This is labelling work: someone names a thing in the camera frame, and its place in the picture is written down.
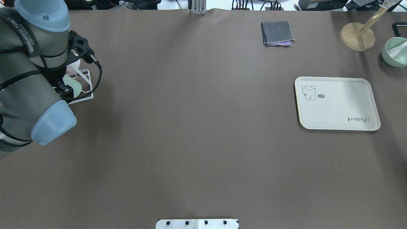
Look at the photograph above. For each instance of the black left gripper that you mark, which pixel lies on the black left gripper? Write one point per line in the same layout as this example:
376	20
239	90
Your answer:
56	77

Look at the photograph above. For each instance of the cream rabbit tray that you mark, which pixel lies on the cream rabbit tray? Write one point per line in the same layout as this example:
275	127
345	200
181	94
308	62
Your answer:
336	103

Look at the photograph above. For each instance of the green plastic cup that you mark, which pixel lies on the green plastic cup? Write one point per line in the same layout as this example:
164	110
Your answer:
75	85

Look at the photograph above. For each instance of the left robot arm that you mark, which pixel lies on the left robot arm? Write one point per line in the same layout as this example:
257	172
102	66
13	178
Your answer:
34	36

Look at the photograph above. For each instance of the pink plastic cup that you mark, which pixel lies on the pink plastic cup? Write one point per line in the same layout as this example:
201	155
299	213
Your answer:
73	67

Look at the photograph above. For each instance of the grey folded cloth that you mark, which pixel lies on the grey folded cloth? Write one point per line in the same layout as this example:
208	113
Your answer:
277	33

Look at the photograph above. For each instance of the wooden mug tree stand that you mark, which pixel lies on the wooden mug tree stand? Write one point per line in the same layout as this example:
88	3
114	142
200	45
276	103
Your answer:
359	37

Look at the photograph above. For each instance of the green bowl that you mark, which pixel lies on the green bowl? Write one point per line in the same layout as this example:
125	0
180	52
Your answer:
394	52

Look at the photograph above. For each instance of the aluminium frame post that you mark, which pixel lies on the aluminium frame post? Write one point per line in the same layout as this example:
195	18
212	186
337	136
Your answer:
198	7

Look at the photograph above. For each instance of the white camera pole mount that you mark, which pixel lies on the white camera pole mount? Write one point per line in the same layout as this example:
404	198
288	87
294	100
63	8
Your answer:
197	224

